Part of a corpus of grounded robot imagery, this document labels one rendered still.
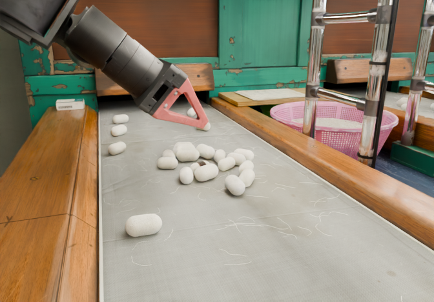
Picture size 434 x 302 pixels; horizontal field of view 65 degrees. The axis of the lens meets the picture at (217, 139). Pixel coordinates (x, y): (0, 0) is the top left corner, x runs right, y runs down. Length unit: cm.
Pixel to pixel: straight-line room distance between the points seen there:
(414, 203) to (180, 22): 73
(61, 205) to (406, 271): 34
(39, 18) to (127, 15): 53
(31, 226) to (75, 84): 61
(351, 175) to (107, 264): 31
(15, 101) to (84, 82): 88
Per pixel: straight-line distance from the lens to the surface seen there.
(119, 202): 44
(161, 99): 44
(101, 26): 43
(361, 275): 34
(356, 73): 115
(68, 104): 88
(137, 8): 95
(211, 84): 92
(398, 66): 126
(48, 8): 43
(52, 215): 39
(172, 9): 96
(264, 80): 104
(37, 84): 95
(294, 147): 57
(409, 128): 80
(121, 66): 43
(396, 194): 44
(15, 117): 181
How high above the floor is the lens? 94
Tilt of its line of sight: 17 degrees down
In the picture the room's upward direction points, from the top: straight up
